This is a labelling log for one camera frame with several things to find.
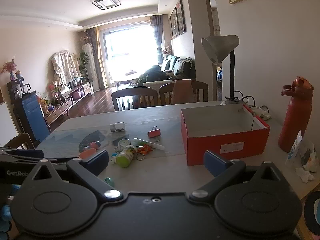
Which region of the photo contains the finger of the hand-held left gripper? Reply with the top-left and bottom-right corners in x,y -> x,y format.
0,147 -> 45,159

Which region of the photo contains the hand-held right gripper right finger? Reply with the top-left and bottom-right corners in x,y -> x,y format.
189,151 -> 290,202

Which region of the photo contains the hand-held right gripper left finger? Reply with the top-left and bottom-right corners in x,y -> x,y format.
21,150 -> 123,202

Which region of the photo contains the pink plastic dish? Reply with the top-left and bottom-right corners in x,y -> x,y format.
79,148 -> 97,159

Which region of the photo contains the pink pig toy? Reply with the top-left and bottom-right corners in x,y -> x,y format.
84,141 -> 102,152

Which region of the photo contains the red cardboard box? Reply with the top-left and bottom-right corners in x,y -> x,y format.
181,104 -> 271,166

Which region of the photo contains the green lidded plastic bottle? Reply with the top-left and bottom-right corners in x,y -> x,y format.
116,144 -> 138,168

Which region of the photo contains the white green marker pen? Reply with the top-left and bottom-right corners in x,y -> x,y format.
133,138 -> 166,150

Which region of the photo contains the pink binder clip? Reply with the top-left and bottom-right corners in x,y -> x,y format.
148,127 -> 161,141

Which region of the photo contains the person's left hand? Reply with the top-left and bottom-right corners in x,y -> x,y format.
0,204 -> 12,232

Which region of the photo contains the wooden dining chair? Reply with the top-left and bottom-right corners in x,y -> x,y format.
159,81 -> 209,105
4,133 -> 35,150
112,87 -> 158,111

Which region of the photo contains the blue water dispenser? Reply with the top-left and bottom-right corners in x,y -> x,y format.
14,96 -> 50,140

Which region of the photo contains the small white jar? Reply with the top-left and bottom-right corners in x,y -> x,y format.
109,122 -> 125,132

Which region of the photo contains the wooden television cabinet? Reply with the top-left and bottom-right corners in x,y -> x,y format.
44,81 -> 93,125

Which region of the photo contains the black coffee machine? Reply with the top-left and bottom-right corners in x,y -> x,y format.
7,77 -> 31,100

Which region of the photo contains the pink cloth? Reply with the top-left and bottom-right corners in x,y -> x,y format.
171,79 -> 193,105

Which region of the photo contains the pink flower vase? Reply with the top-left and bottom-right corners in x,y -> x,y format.
1,59 -> 18,81

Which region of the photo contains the white coffee table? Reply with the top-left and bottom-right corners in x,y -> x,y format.
114,72 -> 139,85

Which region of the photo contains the red water bottle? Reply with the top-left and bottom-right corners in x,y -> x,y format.
278,76 -> 314,153

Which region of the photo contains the white cloth cover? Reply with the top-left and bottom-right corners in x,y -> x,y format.
51,50 -> 82,87

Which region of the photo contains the green potted plant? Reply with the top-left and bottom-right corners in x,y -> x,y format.
79,52 -> 90,80

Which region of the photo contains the dark clothes pile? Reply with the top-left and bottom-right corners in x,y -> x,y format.
136,65 -> 170,87

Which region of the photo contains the beige sofa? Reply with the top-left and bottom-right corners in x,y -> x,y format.
142,55 -> 197,90

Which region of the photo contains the grey desk lamp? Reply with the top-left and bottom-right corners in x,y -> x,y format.
201,34 -> 247,105

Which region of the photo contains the square ceiling light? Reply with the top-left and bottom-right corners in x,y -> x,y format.
92,0 -> 122,11

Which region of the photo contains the black lamp cable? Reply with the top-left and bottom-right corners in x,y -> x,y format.
234,91 -> 269,113

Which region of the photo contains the dark framed wall picture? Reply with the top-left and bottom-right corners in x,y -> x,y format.
176,0 -> 187,35
170,7 -> 178,39

